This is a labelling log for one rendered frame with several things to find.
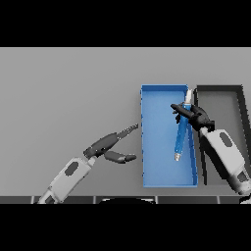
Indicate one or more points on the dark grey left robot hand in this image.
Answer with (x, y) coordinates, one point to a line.
(104, 143)

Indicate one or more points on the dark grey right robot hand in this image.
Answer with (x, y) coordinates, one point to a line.
(196, 117)

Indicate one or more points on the blue pipe with pale end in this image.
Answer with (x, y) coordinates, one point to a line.
(181, 134)

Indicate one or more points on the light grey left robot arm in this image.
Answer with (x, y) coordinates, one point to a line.
(64, 179)

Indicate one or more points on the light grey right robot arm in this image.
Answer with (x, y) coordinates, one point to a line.
(226, 159)

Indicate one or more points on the dark grey rectangular bin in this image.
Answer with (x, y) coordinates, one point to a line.
(225, 108)

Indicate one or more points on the blue rectangular bin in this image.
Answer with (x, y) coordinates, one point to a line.
(163, 140)

